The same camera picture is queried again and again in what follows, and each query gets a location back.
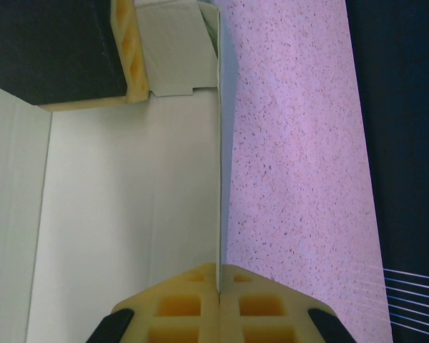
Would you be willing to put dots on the green paper box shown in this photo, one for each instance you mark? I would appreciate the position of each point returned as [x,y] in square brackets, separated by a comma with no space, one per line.
[128,186]

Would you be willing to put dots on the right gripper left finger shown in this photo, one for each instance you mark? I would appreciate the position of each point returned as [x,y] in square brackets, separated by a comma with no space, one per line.
[178,307]

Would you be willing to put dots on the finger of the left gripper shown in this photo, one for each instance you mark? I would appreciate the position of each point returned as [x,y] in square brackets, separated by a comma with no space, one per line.
[57,50]

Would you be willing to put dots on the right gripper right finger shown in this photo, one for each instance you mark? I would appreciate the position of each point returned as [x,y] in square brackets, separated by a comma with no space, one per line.
[261,307]

